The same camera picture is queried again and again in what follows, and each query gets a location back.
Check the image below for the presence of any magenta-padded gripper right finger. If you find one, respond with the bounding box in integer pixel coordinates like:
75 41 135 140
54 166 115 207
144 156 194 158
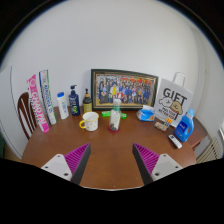
132 143 184 185

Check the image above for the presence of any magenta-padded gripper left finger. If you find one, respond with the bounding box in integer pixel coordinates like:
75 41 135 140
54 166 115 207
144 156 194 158
40 143 92 185

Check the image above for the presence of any clear green-label drink bottle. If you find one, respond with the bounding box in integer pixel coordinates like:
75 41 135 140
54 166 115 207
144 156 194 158
108 98 122 132

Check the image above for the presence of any white remote control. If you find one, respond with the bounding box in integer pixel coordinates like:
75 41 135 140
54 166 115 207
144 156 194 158
167 134 183 149

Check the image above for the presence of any small beige snack packet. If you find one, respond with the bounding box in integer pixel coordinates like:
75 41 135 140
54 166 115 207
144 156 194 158
153 121 169 132

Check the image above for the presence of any white mug yellow rim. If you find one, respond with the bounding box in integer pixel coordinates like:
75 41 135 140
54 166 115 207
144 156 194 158
78 111 100 132

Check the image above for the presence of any small orange white box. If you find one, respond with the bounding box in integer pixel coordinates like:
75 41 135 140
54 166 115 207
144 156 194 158
164 117 174 128

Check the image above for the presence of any blue tissue pack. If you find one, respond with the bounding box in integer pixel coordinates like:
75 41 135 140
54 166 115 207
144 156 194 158
136 104 156 122

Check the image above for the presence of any blue detergent bottle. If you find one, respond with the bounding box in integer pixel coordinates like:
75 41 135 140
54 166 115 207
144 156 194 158
173 108 196 143

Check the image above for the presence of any white lotion bottle blue cap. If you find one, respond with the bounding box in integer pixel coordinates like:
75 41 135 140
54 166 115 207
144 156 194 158
56 91 70 120

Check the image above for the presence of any dark blue pump bottle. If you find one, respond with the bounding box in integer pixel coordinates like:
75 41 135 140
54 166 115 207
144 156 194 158
68 84 81 117

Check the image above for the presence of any brown pump bottle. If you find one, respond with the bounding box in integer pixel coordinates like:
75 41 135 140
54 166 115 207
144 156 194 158
82 88 93 114

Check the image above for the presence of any white printed paper bag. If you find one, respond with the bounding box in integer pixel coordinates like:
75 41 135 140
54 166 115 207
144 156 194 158
153 71 195 128

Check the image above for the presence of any white radiator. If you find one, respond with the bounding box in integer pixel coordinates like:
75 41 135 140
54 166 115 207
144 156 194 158
196 137 224 164

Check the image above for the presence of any brown wooden chair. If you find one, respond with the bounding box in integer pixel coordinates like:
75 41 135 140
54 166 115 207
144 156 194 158
17 91 38 140

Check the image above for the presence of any framed group photo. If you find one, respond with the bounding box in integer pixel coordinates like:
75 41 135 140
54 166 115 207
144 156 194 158
90 68 160 112

